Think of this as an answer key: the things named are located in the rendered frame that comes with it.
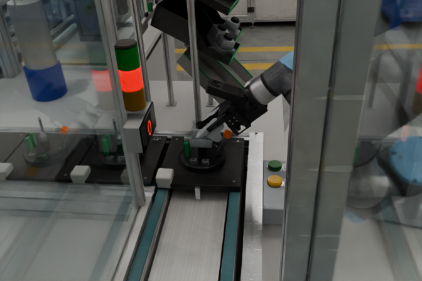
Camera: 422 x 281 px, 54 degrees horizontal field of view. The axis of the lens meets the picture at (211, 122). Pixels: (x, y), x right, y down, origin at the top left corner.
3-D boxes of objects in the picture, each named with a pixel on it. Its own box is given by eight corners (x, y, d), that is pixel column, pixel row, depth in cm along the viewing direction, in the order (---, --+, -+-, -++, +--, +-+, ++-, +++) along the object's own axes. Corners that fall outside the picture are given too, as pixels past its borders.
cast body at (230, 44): (226, 50, 137) (234, 32, 133) (231, 58, 134) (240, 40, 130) (204, 47, 132) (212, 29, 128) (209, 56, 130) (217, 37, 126)
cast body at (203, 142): (213, 140, 124) (212, 120, 121) (211, 148, 121) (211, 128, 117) (185, 138, 125) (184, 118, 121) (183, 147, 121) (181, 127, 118)
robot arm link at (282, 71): (309, 74, 101) (289, 47, 103) (274, 100, 106) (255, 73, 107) (316, 74, 108) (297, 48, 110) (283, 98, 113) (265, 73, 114)
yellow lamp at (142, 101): (148, 101, 98) (146, 82, 95) (142, 111, 94) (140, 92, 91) (127, 100, 98) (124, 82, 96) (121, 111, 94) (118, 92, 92)
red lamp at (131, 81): (145, 81, 95) (142, 62, 92) (140, 92, 91) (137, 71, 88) (124, 81, 96) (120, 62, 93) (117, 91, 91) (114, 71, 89)
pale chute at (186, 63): (243, 101, 151) (252, 95, 149) (235, 120, 141) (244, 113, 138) (188, 46, 146) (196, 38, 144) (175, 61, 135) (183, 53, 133)
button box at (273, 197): (285, 175, 128) (286, 159, 125) (288, 226, 111) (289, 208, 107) (262, 174, 129) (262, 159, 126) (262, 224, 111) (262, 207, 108)
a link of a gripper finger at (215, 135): (208, 153, 118) (232, 133, 115) (193, 140, 116) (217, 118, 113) (207, 148, 120) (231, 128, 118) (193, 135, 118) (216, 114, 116)
